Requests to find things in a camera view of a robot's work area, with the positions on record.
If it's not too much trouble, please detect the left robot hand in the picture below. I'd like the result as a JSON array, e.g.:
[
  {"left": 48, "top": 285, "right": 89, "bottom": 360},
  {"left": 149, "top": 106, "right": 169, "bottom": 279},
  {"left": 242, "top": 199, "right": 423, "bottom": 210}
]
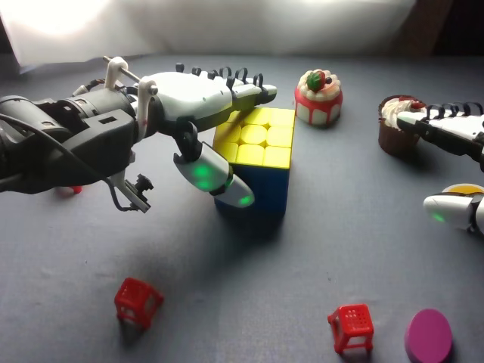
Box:
[{"left": 141, "top": 62, "right": 279, "bottom": 209}]

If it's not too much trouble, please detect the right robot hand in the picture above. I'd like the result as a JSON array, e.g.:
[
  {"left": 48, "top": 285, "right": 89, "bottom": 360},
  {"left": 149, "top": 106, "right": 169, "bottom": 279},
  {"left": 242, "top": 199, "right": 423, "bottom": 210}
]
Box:
[{"left": 396, "top": 101, "right": 484, "bottom": 236}]

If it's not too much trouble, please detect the Rubik's cube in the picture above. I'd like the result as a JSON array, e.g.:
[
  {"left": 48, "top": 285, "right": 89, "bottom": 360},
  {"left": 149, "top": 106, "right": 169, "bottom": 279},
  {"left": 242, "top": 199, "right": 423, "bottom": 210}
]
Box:
[{"left": 212, "top": 107, "right": 296, "bottom": 222}]

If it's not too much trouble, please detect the toy egg tart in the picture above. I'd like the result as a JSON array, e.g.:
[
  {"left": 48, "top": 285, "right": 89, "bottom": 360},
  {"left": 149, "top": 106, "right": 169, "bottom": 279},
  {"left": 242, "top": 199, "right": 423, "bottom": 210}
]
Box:
[{"left": 441, "top": 182, "right": 482, "bottom": 197}]

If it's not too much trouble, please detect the toy chocolate cupcake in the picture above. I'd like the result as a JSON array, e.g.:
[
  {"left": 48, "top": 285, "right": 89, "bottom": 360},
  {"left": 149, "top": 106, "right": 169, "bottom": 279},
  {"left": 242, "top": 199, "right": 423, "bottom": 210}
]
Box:
[{"left": 377, "top": 94, "right": 428, "bottom": 157}]

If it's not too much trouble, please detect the white backdrop cloth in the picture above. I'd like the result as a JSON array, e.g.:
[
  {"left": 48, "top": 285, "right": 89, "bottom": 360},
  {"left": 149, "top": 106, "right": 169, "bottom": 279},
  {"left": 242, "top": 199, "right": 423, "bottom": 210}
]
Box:
[{"left": 0, "top": 0, "right": 419, "bottom": 75}]

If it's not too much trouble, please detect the toy strawberry cake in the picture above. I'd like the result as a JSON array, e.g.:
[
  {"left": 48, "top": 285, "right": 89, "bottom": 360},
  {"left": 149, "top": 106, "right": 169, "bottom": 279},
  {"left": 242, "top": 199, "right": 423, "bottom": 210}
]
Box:
[{"left": 293, "top": 69, "right": 344, "bottom": 126}]

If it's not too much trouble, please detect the small red plastic stool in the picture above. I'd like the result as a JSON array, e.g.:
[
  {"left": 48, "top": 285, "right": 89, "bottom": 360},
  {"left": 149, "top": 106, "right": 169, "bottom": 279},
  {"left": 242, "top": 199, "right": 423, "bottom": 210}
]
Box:
[
  {"left": 113, "top": 278, "right": 166, "bottom": 334},
  {"left": 52, "top": 184, "right": 83, "bottom": 196},
  {"left": 327, "top": 303, "right": 375, "bottom": 355}
]

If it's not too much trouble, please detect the purple round disc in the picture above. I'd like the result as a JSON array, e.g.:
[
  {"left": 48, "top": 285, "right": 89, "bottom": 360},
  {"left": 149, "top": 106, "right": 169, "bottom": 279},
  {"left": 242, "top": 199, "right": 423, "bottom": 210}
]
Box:
[{"left": 404, "top": 308, "right": 454, "bottom": 363}]

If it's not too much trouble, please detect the black camera cable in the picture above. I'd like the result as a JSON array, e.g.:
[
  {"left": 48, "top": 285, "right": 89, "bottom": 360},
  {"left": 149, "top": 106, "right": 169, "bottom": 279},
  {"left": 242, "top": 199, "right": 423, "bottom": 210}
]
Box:
[{"left": 0, "top": 112, "right": 137, "bottom": 213}]

